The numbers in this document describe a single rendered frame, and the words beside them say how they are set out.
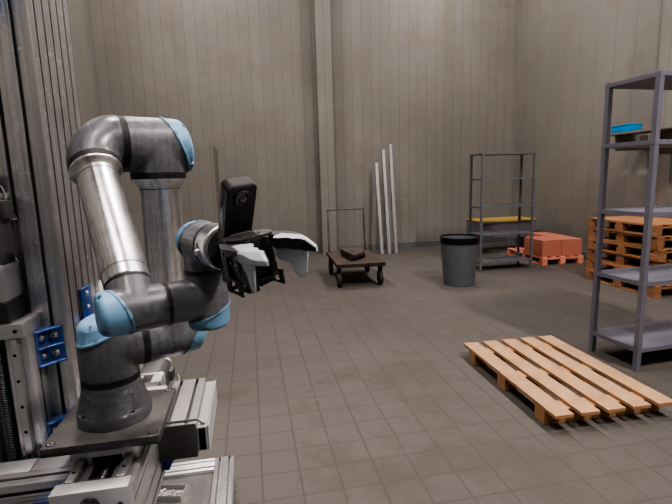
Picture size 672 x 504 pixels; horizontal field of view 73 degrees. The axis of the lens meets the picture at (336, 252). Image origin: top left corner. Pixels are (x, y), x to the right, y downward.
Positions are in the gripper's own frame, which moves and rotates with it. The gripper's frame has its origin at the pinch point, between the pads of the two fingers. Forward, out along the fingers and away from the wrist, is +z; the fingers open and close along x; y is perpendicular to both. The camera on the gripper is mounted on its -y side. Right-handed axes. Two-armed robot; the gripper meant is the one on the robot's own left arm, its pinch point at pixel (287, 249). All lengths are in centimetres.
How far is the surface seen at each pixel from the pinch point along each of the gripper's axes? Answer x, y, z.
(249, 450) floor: -51, 154, -176
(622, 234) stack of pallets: -605, 159, -200
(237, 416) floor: -61, 156, -216
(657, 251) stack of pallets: -582, 170, -152
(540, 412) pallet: -207, 169, -88
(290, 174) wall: -453, 45, -756
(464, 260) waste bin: -455, 172, -337
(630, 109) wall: -774, 5, -258
